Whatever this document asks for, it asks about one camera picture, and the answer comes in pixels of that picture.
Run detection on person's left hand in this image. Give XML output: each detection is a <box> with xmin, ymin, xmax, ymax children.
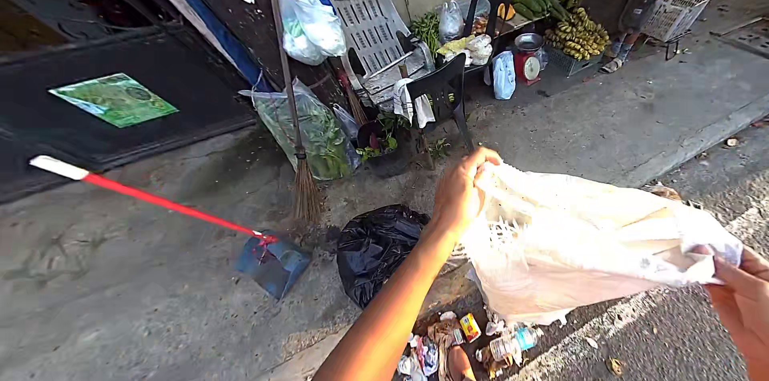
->
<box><xmin>432</xmin><ymin>147</ymin><xmax>503</xmax><ymax>239</ymax></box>

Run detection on person's right hand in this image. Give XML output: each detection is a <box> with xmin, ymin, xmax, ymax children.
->
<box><xmin>704</xmin><ymin>244</ymin><xmax>769</xmax><ymax>349</ymax></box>

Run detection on white woven sack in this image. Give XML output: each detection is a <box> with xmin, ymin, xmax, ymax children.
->
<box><xmin>460</xmin><ymin>162</ymin><xmax>744</xmax><ymax>327</ymax></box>

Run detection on person's right forearm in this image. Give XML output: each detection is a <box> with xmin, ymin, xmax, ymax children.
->
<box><xmin>734</xmin><ymin>336</ymin><xmax>769</xmax><ymax>381</ymax></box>

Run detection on person's left forearm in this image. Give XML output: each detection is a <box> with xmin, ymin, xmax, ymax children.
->
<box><xmin>312</xmin><ymin>219</ymin><xmax>460</xmax><ymax>381</ymax></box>

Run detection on light blue plastic bag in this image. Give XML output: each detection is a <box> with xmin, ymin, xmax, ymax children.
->
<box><xmin>492</xmin><ymin>50</ymin><xmax>517</xmax><ymax>101</ymax></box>

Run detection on black pot with green plant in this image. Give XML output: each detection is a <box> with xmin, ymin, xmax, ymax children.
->
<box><xmin>356</xmin><ymin>112</ymin><xmax>417</xmax><ymax>179</ymax></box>

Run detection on white cloth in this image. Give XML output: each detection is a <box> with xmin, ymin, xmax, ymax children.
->
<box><xmin>393</xmin><ymin>77</ymin><xmax>436</xmax><ymax>129</ymax></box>

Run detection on red weighing scale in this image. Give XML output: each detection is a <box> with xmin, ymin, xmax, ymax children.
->
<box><xmin>513</xmin><ymin>32</ymin><xmax>545</xmax><ymax>86</ymax></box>

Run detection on yellow and white plastic bags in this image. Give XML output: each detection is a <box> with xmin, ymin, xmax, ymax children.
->
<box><xmin>437</xmin><ymin>34</ymin><xmax>494</xmax><ymax>67</ymax></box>

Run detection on grey plastic crate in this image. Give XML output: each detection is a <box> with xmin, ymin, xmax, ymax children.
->
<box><xmin>544</xmin><ymin>46</ymin><xmax>603</xmax><ymax>78</ymax></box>

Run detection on vegetable display table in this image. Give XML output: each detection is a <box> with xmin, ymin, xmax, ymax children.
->
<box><xmin>463</xmin><ymin>8</ymin><xmax>550</xmax><ymax>73</ymax></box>

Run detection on black garbage bag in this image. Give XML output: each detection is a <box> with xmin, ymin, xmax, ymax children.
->
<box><xmin>336</xmin><ymin>204</ymin><xmax>431</xmax><ymax>310</ymax></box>

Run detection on clear plastic bag of goods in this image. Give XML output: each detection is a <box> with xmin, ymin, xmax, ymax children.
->
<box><xmin>439</xmin><ymin>0</ymin><xmax>465</xmax><ymax>44</ymax></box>

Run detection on short stick broom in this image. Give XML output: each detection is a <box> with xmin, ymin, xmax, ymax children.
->
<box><xmin>338</xmin><ymin>67</ymin><xmax>368</xmax><ymax>126</ymax></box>

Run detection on bunch of green leafy vegetables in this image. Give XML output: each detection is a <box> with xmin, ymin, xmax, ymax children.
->
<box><xmin>410</xmin><ymin>12</ymin><xmax>443</xmax><ymax>59</ymax></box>

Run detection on pile of yellow bananas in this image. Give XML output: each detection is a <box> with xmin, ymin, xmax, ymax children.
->
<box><xmin>544</xmin><ymin>6</ymin><xmax>611</xmax><ymax>61</ymax></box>

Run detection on clear bag of green leaves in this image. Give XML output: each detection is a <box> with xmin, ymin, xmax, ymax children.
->
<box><xmin>239</xmin><ymin>78</ymin><xmax>362</xmax><ymax>181</ymax></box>

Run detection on small yellow box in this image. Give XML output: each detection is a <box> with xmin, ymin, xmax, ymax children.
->
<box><xmin>459</xmin><ymin>312</ymin><xmax>482</xmax><ymax>343</ymax></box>

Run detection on grey plastic lounge chair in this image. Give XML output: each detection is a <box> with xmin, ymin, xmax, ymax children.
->
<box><xmin>315</xmin><ymin>0</ymin><xmax>436</xmax><ymax>110</ymax></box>

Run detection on clear plastic bottle blue label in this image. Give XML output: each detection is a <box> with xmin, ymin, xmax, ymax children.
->
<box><xmin>488</xmin><ymin>326</ymin><xmax>544</xmax><ymax>364</ymax></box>

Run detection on pile of mixed litter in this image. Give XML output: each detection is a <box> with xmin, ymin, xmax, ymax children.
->
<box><xmin>395</xmin><ymin>310</ymin><xmax>544</xmax><ymax>381</ymax></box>

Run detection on white plastic bags hanging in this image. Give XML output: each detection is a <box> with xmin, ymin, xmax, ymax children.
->
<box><xmin>272</xmin><ymin>0</ymin><xmax>347</xmax><ymax>66</ymax></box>

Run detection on white plastic crate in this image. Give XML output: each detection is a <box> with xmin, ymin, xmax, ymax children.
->
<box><xmin>640</xmin><ymin>0</ymin><xmax>714</xmax><ymax>61</ymax></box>

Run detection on blue tarpaulin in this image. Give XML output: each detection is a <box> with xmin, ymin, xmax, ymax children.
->
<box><xmin>147</xmin><ymin>0</ymin><xmax>331</xmax><ymax>93</ymax></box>

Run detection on black metal gate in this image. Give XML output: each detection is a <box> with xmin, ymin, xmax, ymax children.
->
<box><xmin>0</xmin><ymin>0</ymin><xmax>258</xmax><ymax>206</ymax></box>

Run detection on green poster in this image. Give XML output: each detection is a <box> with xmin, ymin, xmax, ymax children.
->
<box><xmin>48</xmin><ymin>73</ymin><xmax>180</xmax><ymax>129</ymax></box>

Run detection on stick broom with long handle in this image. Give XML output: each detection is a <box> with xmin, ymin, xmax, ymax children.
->
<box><xmin>265</xmin><ymin>0</ymin><xmax>326</xmax><ymax>226</ymax></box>

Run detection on blue dustpan with red handle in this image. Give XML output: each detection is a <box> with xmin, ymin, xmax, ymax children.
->
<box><xmin>29</xmin><ymin>155</ymin><xmax>312</xmax><ymax>302</ymax></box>

